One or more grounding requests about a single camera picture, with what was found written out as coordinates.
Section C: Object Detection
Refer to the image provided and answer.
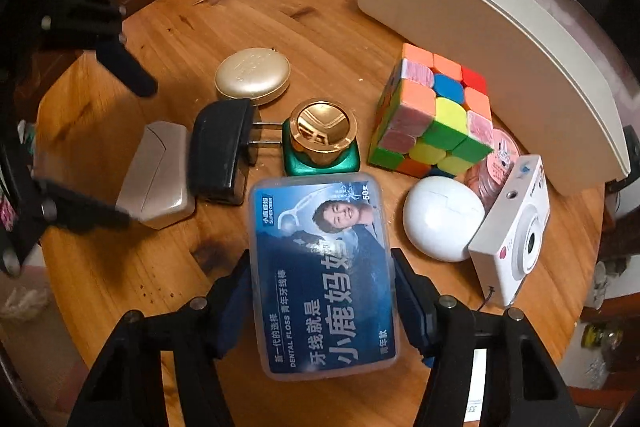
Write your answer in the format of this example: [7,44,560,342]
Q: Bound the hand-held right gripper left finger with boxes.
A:
[67,249,261,427]

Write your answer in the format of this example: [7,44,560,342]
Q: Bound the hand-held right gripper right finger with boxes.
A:
[390,248,583,427]

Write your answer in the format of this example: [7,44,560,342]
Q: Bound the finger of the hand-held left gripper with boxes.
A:
[30,178,133,231]
[42,0,158,98]

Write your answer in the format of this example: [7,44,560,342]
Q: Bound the champagne rectangular case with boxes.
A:
[115,122,197,230]

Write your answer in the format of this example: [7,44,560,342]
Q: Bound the white egg-shaped case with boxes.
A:
[402,176,487,264]

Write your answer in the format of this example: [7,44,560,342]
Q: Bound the blue dental floss box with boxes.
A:
[248,173,401,380]

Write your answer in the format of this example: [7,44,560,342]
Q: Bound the white toy camera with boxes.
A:
[467,153,551,308]

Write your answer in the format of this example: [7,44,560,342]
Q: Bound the black charger plug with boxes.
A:
[189,99,287,206]

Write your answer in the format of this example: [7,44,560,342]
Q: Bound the gold oval case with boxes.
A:
[215,47,292,105]

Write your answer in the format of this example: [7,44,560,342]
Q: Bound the pink clear round container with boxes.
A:
[462,127,523,208]

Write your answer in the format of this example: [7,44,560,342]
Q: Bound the green bottle with gold cap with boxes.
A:
[281,98,362,178]

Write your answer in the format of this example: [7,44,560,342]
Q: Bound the colourful puzzle cube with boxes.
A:
[367,43,495,180]

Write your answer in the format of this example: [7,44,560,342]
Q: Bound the white plastic bin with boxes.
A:
[356,0,630,198]

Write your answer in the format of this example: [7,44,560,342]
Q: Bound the white rag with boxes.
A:
[4,286,49,321]

